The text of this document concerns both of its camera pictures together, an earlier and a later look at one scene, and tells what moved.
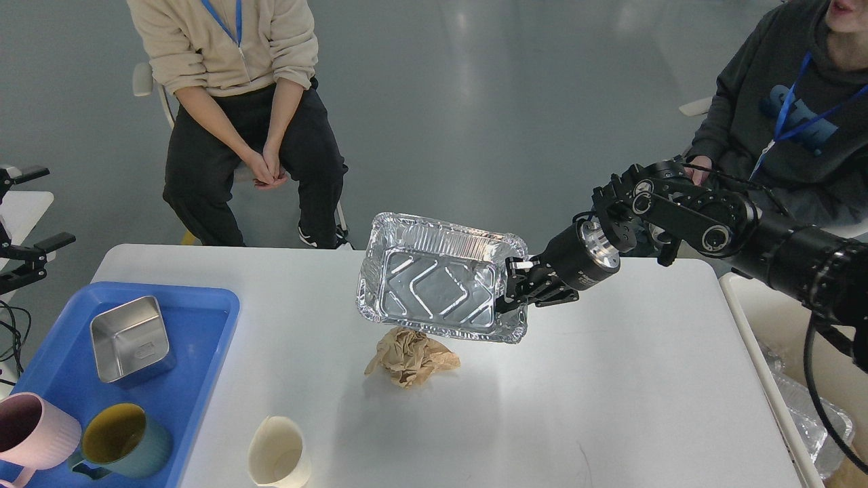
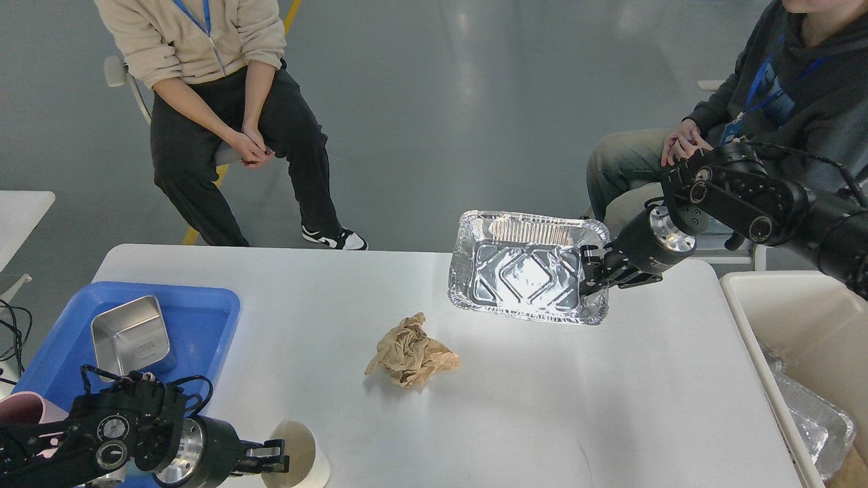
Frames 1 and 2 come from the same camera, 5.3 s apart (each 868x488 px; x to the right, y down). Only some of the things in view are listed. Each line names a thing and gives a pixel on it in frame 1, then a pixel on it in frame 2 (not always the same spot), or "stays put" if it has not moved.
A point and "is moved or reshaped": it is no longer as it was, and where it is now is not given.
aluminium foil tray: [422, 273] is moved or reshaped
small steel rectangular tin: [129, 337] stays put
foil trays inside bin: [797, 398] stays put
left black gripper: [20, 265] to [209, 453]
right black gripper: [582, 256] to [651, 241]
